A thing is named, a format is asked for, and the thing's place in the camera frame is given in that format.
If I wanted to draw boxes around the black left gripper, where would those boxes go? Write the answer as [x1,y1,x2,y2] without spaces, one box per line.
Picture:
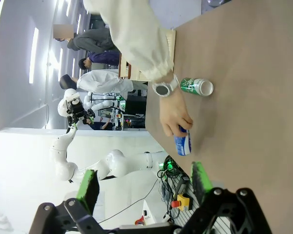
[67,99,97,130]

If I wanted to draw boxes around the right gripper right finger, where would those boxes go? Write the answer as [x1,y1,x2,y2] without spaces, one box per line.
[182,160,272,234]

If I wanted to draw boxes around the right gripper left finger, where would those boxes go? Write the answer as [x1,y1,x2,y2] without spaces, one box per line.
[28,169,105,234]

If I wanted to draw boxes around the blue drink can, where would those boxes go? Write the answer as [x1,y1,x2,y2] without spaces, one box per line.
[173,125,193,156]

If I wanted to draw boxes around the green drink can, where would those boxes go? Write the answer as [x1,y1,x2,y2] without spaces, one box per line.
[180,77,214,97]

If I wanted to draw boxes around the person's left forearm cream sleeve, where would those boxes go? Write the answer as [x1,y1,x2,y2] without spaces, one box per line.
[84,0,174,82]

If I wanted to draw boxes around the person's left hand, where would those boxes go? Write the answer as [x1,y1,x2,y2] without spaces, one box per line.
[158,84,194,137]

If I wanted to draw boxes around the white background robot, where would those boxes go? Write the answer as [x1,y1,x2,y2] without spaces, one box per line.
[84,91,124,113]

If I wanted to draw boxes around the yellow emergency stop box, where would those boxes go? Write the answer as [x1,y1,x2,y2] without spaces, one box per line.
[170,194,192,212]

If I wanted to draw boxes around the person in white coat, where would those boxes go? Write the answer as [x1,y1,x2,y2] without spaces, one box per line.
[60,70,134,95]

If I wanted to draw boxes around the black monitor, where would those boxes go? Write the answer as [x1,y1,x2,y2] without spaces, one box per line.
[124,97,147,116]

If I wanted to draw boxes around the person in purple jacket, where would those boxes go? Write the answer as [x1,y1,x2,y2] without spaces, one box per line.
[78,51,121,71]

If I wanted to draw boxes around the person in gray jacket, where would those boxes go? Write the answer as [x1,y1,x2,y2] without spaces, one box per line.
[53,23,119,52]

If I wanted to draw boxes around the white wristwatch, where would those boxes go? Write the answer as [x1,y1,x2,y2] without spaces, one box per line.
[152,74,179,98]

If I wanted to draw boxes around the black cable bundle green light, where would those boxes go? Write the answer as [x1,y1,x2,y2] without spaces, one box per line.
[157,157,184,178]

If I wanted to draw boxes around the black floor cable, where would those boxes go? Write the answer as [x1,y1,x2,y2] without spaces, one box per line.
[97,179,160,226]

